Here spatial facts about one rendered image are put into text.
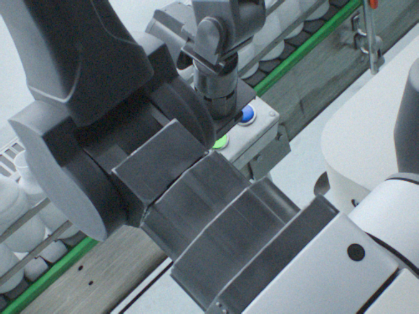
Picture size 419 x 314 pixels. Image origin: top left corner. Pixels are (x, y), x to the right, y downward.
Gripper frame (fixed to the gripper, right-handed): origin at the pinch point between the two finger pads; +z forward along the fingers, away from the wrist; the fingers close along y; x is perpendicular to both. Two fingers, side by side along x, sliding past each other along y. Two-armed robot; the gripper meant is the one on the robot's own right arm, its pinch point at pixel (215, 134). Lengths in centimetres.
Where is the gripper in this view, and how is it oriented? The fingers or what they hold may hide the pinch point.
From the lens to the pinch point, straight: 115.7
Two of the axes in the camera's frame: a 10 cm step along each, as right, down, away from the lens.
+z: 0.0, 4.5, 8.9
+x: 7.2, 6.2, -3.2
